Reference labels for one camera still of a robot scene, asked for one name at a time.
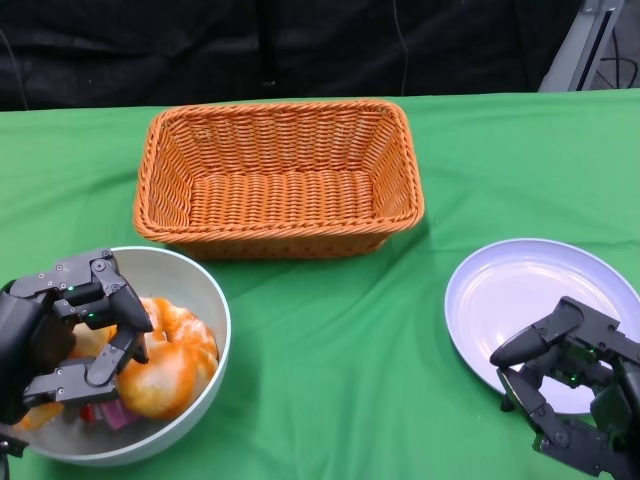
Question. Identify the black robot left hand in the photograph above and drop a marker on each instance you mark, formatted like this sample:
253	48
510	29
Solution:
25	340

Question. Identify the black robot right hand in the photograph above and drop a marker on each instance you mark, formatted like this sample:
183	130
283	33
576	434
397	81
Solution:
620	415

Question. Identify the round orange-striped bread bun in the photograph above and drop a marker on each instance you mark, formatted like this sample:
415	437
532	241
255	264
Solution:
165	385

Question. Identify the pale grey-green bowl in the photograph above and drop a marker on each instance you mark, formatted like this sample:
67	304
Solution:
200	280

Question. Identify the pink toy cake slice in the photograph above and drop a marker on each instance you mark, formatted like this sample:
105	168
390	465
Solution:
120	417

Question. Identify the pale lilac plate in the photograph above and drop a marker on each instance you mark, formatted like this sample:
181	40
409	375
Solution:
500	300

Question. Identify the orange wicker basket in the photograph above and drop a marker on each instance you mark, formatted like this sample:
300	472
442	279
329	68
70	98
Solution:
280	200

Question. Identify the green tablecloth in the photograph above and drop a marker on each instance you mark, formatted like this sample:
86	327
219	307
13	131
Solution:
350	350

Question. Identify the black backdrop cloth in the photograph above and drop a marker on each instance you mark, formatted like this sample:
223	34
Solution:
150	50

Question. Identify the black left wrist camera housing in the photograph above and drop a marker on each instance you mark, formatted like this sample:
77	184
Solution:
10	442

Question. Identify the grey metal frame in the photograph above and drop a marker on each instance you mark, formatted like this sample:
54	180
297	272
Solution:
575	45

